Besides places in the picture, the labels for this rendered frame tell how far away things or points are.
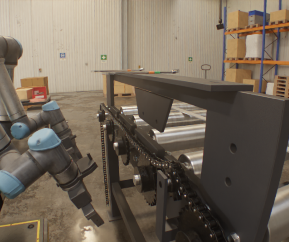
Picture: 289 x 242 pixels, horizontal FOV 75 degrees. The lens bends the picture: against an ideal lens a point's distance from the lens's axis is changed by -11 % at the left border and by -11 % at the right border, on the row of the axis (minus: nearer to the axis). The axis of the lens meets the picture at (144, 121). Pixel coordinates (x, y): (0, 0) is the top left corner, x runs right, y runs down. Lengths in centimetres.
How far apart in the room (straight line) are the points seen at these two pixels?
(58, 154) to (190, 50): 1236
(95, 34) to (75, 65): 184
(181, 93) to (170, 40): 1163
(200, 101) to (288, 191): 31
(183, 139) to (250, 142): 65
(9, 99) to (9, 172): 49
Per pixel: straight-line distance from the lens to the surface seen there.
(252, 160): 34
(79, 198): 62
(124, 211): 137
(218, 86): 32
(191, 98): 51
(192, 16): 1310
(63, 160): 58
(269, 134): 32
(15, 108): 99
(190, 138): 98
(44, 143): 54
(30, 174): 56
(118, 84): 828
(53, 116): 104
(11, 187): 56
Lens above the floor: 119
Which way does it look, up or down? 15 degrees down
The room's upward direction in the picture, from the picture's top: straight up
